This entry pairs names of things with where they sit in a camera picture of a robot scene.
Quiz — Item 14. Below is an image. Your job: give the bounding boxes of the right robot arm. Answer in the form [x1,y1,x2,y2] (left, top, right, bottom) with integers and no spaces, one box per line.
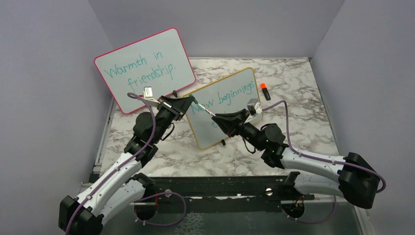
[211,109,382,209]

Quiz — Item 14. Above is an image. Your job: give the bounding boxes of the pink framed whiteboard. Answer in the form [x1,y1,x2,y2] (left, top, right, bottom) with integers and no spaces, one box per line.
[94,27,196,114]

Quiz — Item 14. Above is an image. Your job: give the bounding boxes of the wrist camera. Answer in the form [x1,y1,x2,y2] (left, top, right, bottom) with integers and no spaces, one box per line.
[143,87,160,107]
[247,98,262,116]

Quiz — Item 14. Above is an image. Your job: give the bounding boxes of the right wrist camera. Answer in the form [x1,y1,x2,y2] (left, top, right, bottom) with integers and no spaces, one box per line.
[247,98,262,116]

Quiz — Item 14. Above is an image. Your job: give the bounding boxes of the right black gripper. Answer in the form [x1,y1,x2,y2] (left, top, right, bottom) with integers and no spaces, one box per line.
[212,109,266,152]

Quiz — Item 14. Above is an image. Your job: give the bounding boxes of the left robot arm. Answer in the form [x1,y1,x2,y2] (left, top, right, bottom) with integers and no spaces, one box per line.
[58,93,195,235]

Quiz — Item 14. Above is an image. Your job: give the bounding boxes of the green marker cap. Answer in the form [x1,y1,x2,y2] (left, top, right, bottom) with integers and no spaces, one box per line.
[189,94,198,104]

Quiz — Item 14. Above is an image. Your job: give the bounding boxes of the orange black highlighter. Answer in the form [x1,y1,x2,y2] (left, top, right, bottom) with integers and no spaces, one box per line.
[260,83,271,100]

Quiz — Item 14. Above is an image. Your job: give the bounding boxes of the white green marker pen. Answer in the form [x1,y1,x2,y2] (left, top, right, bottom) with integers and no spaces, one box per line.
[196,101,216,117]

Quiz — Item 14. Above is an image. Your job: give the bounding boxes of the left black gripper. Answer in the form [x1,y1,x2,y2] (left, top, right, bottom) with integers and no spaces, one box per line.
[153,95,195,143]

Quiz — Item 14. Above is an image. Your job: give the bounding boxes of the yellow framed whiteboard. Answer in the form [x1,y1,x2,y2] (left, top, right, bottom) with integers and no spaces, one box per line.
[181,67,264,150]

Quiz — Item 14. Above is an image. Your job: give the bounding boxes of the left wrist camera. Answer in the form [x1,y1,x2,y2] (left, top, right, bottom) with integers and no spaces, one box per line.
[143,87,160,107]

